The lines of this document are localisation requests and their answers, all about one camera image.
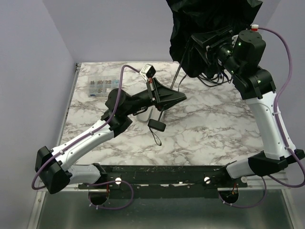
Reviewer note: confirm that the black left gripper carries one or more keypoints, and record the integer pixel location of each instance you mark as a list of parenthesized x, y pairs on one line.
[(156, 93)]

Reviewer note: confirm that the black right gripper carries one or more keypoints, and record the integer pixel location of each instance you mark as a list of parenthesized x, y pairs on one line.
[(208, 41)]

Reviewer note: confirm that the black umbrella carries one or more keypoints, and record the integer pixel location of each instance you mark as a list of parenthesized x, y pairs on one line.
[(199, 16)]

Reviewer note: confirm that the beige zippered umbrella case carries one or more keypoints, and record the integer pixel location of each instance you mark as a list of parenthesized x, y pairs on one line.
[(151, 113)]

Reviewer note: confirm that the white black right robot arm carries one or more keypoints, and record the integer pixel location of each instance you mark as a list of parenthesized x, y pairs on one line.
[(257, 88)]

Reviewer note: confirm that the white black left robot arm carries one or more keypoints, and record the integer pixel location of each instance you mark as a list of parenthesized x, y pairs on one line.
[(56, 167)]

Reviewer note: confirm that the clear plastic screw organizer box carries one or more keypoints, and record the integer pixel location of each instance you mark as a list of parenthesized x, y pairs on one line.
[(100, 86)]

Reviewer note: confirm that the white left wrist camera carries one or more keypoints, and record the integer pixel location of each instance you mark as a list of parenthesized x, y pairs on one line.
[(147, 72)]

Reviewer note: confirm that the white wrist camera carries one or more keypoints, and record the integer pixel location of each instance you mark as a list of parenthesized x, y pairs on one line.
[(253, 27), (147, 72)]

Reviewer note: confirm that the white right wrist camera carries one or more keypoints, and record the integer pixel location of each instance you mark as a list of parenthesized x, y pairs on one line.
[(253, 27)]

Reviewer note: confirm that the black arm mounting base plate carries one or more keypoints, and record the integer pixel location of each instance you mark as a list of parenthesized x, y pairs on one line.
[(164, 181)]

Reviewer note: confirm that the aluminium front rail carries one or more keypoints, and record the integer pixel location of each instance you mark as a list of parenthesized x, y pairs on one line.
[(269, 182)]

